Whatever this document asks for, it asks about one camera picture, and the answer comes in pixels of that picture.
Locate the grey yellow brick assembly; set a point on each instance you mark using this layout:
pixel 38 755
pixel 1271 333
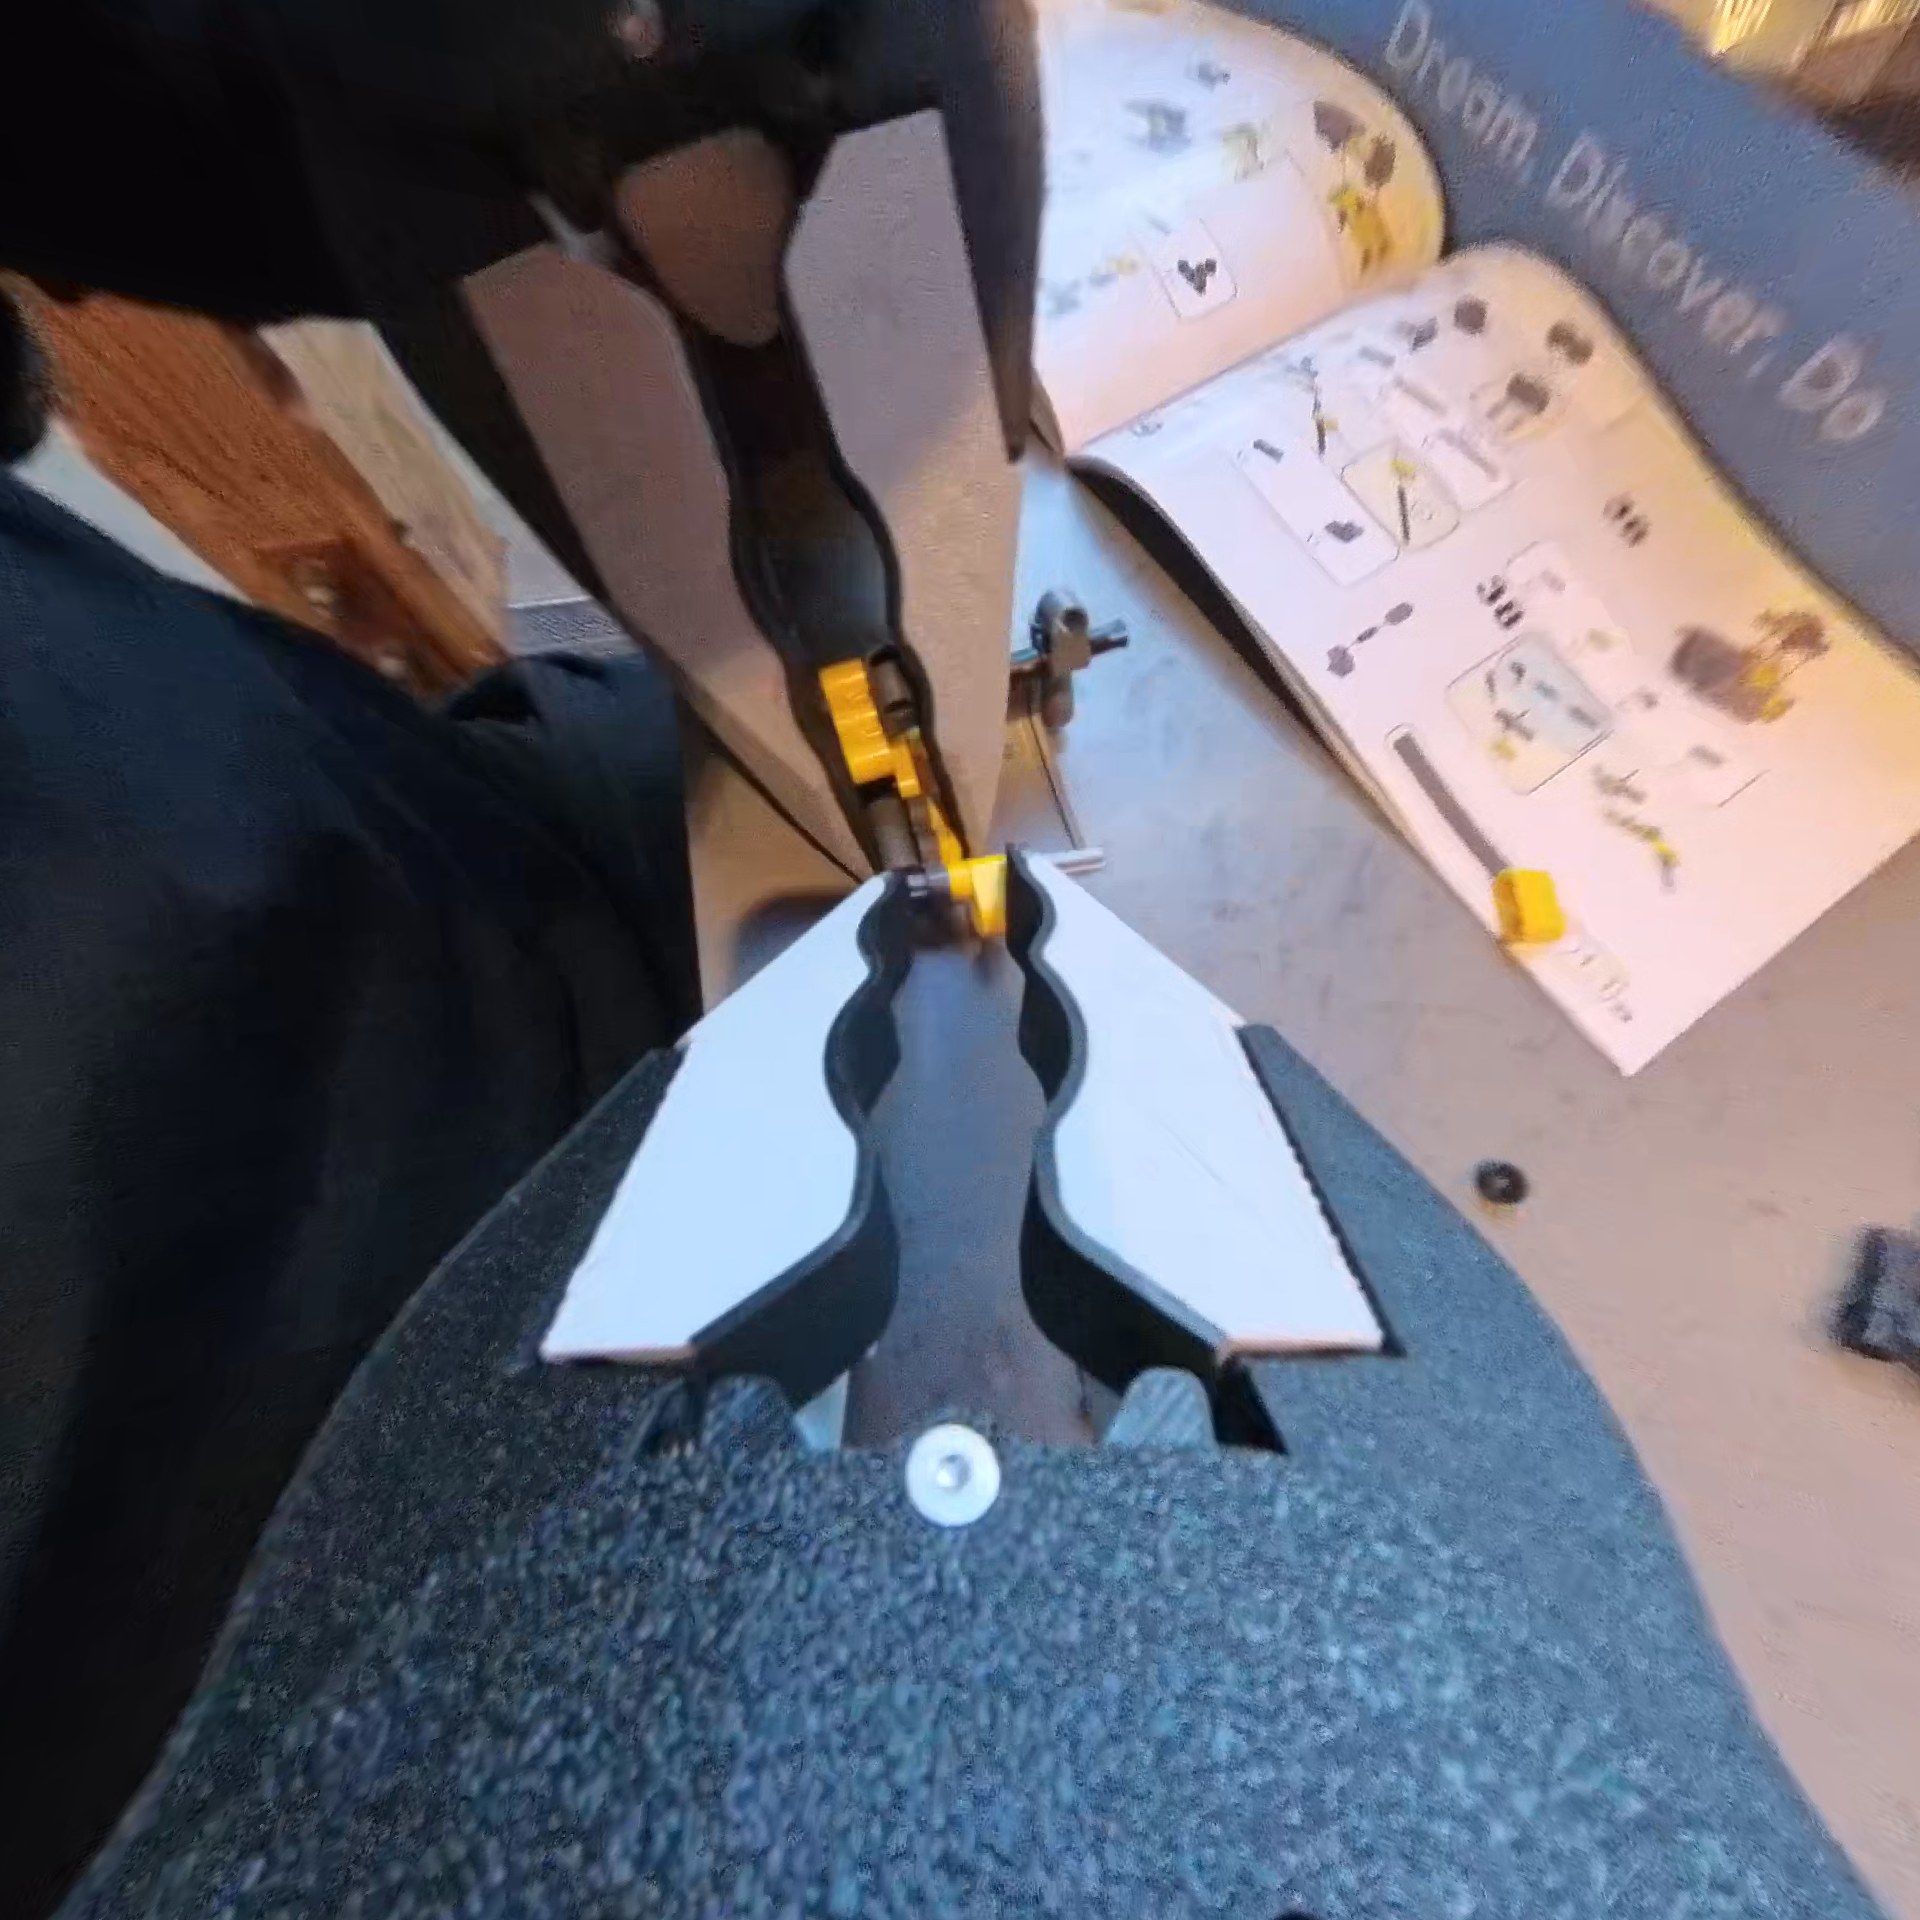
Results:
pixel 872 722

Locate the instruction booklet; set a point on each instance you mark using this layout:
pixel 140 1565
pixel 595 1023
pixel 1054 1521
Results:
pixel 1498 527

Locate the person's left forearm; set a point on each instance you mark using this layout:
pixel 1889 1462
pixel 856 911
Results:
pixel 226 136

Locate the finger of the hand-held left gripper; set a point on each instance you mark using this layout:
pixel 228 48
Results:
pixel 598 449
pixel 930 376

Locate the wooden stool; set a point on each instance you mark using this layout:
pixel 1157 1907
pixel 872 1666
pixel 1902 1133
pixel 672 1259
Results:
pixel 226 437

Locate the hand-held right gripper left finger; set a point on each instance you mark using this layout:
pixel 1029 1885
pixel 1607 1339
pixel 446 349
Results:
pixel 722 1186

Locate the dark blue cardboard box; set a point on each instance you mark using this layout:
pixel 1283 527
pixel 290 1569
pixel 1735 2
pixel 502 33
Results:
pixel 1726 269

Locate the person's dark clothed body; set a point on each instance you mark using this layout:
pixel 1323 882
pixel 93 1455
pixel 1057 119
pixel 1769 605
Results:
pixel 226 1050

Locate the small yellow curved piece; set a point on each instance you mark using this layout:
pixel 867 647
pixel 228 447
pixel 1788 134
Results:
pixel 1528 903

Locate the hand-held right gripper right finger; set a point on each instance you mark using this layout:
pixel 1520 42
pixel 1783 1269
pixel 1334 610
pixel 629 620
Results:
pixel 1201 1186

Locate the small black bush piece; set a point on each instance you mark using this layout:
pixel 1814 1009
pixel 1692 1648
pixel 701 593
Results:
pixel 1498 1182

